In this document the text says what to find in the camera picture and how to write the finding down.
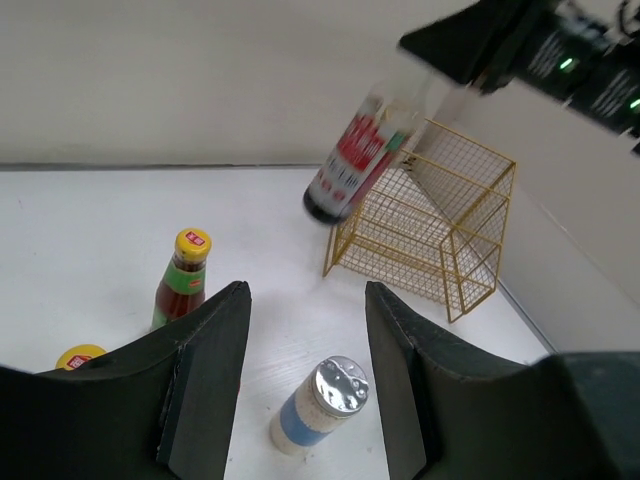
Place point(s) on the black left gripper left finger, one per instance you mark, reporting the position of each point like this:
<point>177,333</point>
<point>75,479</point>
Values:
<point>161,407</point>

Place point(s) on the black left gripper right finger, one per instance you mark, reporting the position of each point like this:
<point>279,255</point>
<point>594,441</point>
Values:
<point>450,410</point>

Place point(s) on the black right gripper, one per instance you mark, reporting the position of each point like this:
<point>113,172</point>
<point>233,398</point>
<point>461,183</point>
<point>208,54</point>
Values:
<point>473,47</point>

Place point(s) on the red lid sauce jar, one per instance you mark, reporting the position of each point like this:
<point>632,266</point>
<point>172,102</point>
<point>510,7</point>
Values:
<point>78,355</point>

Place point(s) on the silver cap blue shaker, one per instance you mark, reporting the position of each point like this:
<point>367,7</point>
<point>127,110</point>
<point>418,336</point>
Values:
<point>333,392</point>

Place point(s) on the dark soy sauce bottle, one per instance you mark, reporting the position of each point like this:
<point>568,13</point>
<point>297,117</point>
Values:
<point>384,122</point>

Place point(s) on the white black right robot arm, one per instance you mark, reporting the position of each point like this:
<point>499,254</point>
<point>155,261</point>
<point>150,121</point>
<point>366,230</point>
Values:
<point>571,59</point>

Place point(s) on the green label sauce bottle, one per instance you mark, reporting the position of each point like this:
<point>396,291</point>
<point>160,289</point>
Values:
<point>182,287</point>

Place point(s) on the yellow wire basket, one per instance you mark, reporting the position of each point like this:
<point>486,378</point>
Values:
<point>434,223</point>

